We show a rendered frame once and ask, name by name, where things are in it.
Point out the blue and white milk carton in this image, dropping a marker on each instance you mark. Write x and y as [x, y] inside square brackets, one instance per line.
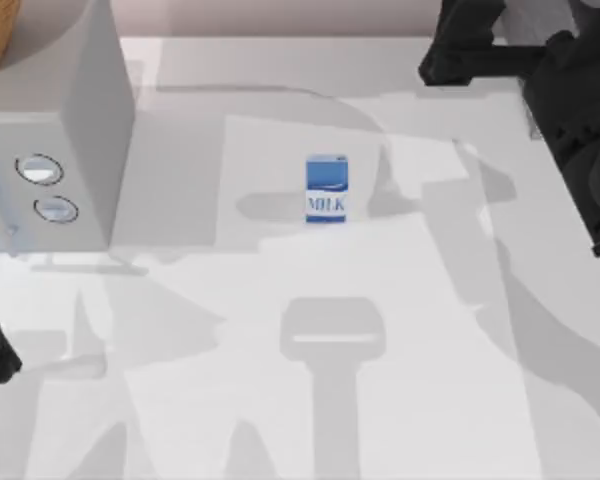
[326, 190]

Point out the pale microwave oven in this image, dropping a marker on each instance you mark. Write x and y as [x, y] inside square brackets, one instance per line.
[85, 100]

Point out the small round microwave knob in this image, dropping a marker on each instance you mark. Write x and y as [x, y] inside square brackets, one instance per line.
[56, 209]

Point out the large round microwave knob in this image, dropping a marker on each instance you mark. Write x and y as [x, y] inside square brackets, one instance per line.
[39, 170]

